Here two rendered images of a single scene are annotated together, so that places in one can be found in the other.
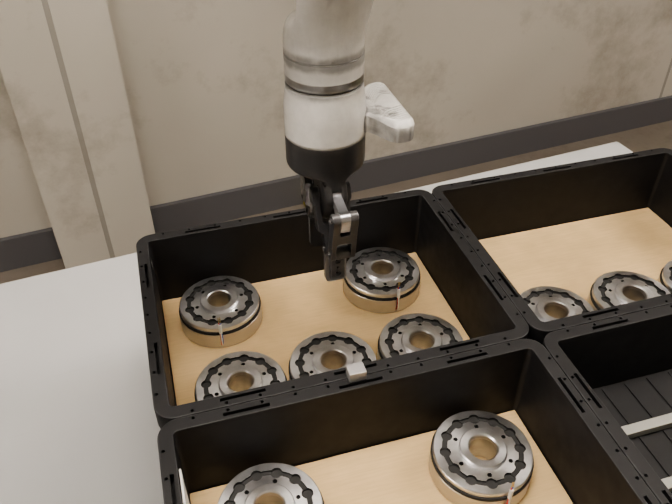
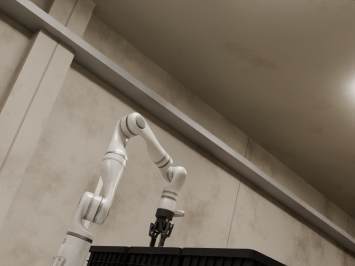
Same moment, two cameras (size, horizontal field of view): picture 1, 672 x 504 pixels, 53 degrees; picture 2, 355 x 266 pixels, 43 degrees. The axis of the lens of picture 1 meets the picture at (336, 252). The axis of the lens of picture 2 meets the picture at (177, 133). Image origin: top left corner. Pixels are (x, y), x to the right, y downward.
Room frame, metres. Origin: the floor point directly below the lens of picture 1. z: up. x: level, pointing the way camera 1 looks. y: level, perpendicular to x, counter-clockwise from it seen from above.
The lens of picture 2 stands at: (-1.23, 0.61, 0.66)
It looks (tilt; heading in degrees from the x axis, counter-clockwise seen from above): 24 degrees up; 343
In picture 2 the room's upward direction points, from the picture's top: 16 degrees clockwise
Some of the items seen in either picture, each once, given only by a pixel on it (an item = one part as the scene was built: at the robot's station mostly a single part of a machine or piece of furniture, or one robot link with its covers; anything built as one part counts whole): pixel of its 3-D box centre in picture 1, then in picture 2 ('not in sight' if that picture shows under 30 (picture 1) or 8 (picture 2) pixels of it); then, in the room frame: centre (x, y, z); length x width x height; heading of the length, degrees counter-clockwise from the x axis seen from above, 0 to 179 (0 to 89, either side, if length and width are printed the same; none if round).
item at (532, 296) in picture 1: (554, 314); not in sight; (0.61, -0.27, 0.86); 0.10 x 0.10 x 0.01
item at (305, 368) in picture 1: (333, 363); not in sight; (0.53, 0.00, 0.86); 0.10 x 0.10 x 0.01
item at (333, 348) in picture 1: (333, 360); not in sight; (0.53, 0.00, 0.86); 0.05 x 0.05 x 0.01
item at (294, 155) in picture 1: (325, 167); (162, 220); (0.56, 0.01, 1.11); 0.08 x 0.08 x 0.09
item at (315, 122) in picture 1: (344, 97); (170, 206); (0.56, -0.01, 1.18); 0.11 x 0.09 x 0.06; 106
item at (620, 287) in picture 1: (634, 294); not in sight; (0.64, -0.38, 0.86); 0.05 x 0.05 x 0.01
